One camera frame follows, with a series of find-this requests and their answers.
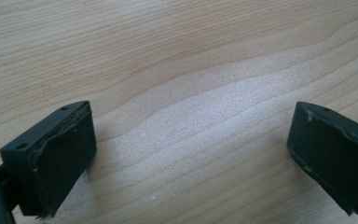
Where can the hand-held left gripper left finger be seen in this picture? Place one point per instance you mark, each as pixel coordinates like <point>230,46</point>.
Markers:
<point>59,155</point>

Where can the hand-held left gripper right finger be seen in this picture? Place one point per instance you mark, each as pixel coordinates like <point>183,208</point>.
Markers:
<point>329,149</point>

